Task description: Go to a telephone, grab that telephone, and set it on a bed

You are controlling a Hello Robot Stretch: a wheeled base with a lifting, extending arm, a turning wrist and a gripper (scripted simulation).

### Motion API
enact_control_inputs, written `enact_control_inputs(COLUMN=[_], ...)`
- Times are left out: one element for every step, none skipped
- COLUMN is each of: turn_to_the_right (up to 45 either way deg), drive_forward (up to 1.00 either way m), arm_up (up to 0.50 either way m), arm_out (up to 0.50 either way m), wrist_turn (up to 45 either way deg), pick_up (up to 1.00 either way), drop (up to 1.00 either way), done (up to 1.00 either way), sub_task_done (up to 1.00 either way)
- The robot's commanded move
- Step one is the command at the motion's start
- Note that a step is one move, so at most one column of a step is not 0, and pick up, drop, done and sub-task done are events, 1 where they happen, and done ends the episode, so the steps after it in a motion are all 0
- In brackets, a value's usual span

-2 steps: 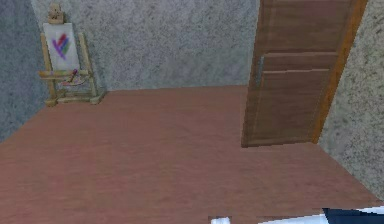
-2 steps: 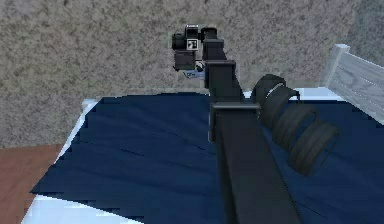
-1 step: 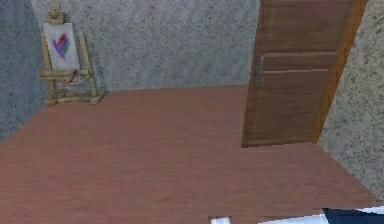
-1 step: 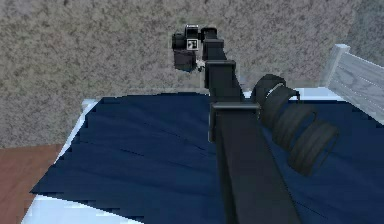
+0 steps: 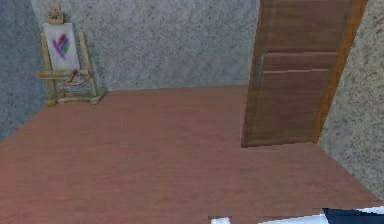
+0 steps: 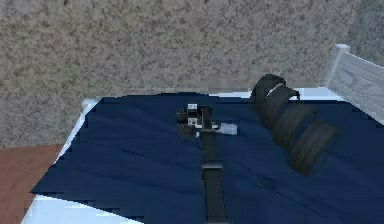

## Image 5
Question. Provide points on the bed with dark blue cover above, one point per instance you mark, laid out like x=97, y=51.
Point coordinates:
x=346, y=216

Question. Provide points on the brown wooden room door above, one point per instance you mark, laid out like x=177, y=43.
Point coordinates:
x=293, y=86

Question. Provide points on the small white object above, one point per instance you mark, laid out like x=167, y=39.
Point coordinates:
x=220, y=220

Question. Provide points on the wooden painting easel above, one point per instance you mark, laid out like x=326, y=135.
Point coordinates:
x=86, y=60

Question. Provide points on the white canvas with coloured strokes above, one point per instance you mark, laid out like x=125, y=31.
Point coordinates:
x=62, y=46

